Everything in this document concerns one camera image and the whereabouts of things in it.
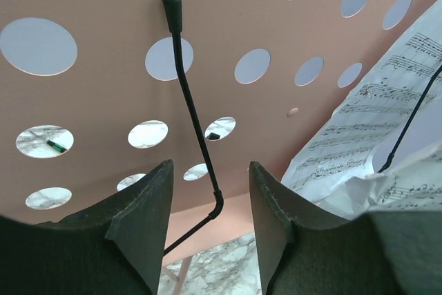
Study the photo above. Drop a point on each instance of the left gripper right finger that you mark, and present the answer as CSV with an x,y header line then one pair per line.
x,y
303,249

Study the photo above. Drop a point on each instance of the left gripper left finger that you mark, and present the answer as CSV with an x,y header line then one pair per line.
x,y
115,246

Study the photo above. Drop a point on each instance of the sheet music page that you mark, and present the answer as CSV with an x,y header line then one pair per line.
x,y
413,184
380,103

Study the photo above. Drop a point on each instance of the pink music stand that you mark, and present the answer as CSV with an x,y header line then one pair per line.
x,y
273,65

